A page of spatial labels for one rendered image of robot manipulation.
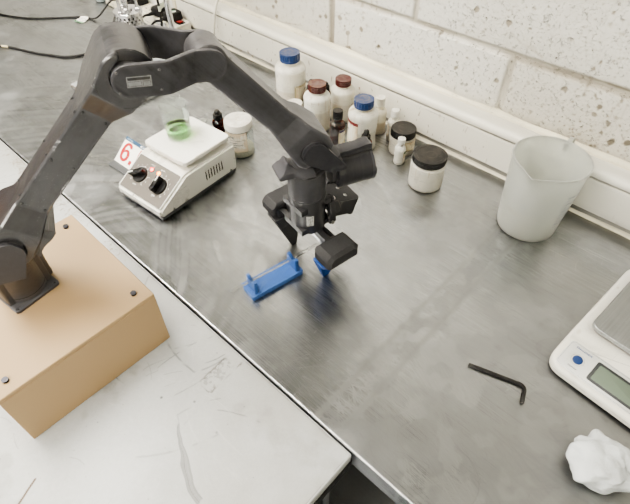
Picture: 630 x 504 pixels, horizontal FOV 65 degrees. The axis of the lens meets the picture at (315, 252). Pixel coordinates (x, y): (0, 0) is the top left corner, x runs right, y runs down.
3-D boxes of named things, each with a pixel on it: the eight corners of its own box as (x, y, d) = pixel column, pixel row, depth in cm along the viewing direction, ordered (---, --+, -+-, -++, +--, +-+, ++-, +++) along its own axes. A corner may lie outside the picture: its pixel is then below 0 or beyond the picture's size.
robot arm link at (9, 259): (-19, 291, 60) (-46, 258, 56) (-17, 239, 66) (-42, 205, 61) (40, 276, 62) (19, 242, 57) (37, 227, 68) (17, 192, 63)
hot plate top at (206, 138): (185, 168, 92) (184, 164, 91) (143, 145, 97) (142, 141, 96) (231, 139, 98) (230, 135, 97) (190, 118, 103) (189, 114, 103)
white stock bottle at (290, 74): (276, 111, 120) (273, 59, 110) (277, 95, 125) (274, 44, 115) (306, 110, 120) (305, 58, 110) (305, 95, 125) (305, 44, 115)
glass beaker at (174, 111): (172, 127, 100) (163, 90, 94) (198, 131, 99) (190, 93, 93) (160, 145, 96) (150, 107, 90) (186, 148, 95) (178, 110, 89)
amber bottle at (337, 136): (328, 147, 110) (328, 113, 103) (330, 138, 112) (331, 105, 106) (343, 149, 109) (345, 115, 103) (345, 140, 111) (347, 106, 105)
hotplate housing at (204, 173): (163, 223, 93) (153, 190, 87) (120, 195, 99) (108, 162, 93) (246, 166, 105) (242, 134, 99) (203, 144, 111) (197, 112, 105)
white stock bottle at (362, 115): (375, 138, 112) (380, 91, 104) (374, 154, 108) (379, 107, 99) (347, 136, 113) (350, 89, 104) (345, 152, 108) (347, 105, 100)
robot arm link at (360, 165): (303, 148, 64) (386, 127, 67) (282, 113, 69) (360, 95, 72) (304, 210, 73) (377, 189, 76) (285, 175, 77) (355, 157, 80)
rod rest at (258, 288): (253, 301, 81) (251, 287, 78) (242, 288, 82) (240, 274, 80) (303, 273, 85) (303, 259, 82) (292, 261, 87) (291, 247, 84)
